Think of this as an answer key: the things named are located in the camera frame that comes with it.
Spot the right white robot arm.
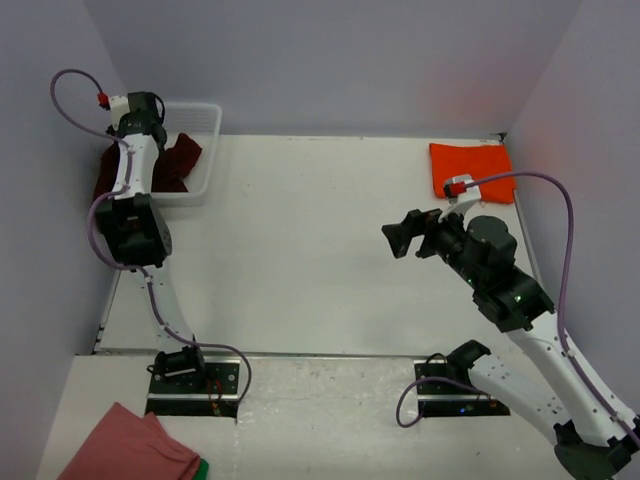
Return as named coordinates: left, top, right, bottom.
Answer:
left=381, top=209, right=639, bottom=479

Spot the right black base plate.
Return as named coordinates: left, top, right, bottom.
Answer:
left=414, top=359, right=511, bottom=418

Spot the pink folded t-shirt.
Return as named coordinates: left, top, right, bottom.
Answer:
left=59, top=403, right=201, bottom=480

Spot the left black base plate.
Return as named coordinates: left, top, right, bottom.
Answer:
left=145, top=360, right=241, bottom=419

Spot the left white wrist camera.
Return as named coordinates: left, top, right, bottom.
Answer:
left=97, top=92, right=130, bottom=131

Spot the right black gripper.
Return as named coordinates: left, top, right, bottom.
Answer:
left=382, top=200, right=485, bottom=289

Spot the green cloth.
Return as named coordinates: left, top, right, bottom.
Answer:
left=192, top=458, right=210, bottom=480

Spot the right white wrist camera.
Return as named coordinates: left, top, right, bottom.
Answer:
left=439, top=174, right=482, bottom=222

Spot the folded orange t-shirt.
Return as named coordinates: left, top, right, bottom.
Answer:
left=429, top=143, right=516, bottom=204

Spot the white plastic basket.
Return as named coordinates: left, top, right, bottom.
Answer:
left=152, top=101, right=222, bottom=207

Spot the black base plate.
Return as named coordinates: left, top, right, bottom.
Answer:
left=414, top=359, right=511, bottom=418
left=145, top=360, right=241, bottom=419

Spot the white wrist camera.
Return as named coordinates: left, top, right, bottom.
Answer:
left=439, top=174, right=482, bottom=222
left=97, top=92, right=130, bottom=131

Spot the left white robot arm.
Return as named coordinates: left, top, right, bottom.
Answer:
left=93, top=91, right=208, bottom=393

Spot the dark red t-shirt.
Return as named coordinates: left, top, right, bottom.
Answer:
left=93, top=133, right=203, bottom=199

